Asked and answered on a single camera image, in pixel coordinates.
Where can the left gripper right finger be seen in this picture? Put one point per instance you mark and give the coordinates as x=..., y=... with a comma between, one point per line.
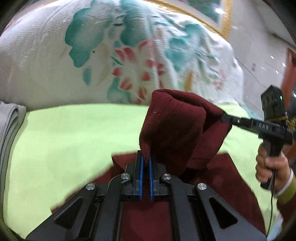
x=196, y=211

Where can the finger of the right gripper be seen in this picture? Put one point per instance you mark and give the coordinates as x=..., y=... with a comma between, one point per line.
x=232, y=120

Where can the person's right hand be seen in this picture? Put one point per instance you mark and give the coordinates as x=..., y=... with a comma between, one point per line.
x=266, y=165

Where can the folded grey garment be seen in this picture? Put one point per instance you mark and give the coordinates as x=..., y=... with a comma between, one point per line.
x=12, y=116

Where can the light green bed sheet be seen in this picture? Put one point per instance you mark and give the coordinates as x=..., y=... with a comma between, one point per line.
x=58, y=150

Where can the olive green sleeve forearm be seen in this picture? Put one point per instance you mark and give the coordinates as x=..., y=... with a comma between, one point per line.
x=286, y=199

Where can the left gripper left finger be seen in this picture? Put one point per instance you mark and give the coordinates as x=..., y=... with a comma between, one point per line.
x=93, y=213

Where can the white floral quilt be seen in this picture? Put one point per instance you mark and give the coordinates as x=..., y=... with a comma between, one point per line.
x=67, y=52

